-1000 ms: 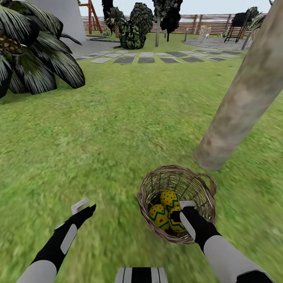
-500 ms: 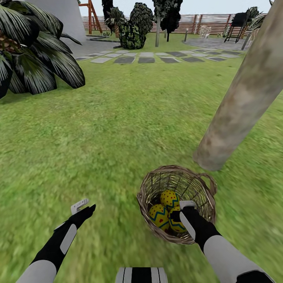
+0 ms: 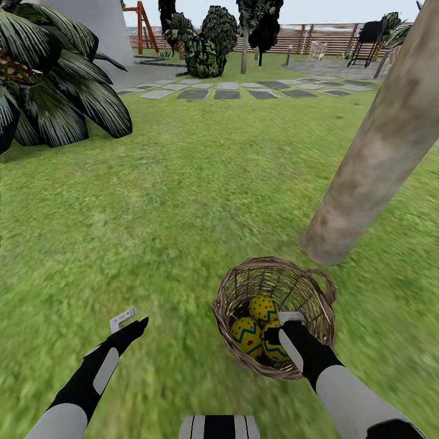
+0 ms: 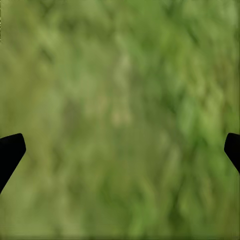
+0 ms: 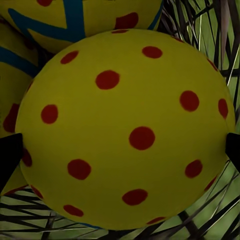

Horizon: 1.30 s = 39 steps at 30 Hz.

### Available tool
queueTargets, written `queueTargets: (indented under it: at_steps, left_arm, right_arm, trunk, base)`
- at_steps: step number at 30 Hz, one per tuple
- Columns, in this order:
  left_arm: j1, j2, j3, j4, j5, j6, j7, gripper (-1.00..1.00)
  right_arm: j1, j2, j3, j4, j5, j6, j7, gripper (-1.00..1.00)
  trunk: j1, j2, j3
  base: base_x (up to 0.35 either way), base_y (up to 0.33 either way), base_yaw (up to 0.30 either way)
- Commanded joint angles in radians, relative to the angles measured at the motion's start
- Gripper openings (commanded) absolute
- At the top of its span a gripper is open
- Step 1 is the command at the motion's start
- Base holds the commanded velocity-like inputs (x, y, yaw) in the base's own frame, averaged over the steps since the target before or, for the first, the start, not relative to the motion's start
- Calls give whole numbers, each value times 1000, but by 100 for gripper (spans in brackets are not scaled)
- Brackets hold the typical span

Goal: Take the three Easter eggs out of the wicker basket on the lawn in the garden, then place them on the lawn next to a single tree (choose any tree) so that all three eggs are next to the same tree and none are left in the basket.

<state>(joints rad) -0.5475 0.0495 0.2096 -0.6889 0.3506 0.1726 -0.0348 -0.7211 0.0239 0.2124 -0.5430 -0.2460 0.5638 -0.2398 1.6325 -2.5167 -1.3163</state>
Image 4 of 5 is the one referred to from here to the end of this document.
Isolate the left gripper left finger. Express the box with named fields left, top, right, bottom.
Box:
left=0, top=133, right=26, bottom=193

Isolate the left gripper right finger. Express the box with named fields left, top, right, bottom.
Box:
left=224, top=133, right=240, bottom=173

